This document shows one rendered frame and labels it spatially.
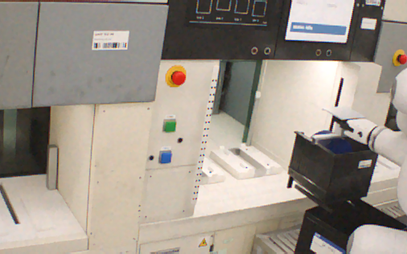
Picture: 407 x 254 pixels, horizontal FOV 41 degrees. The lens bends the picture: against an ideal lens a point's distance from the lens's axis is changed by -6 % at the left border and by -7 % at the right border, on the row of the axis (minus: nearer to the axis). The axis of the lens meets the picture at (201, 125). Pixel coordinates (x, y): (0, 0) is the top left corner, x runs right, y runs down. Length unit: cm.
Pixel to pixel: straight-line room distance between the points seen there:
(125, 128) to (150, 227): 37
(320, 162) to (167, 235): 54
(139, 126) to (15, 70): 42
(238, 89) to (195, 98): 109
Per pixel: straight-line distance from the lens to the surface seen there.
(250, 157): 234
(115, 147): 163
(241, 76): 275
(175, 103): 167
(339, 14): 195
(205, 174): 213
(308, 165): 188
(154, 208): 180
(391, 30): 216
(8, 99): 146
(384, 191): 255
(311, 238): 194
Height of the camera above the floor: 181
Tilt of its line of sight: 21 degrees down
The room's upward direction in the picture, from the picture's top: 9 degrees clockwise
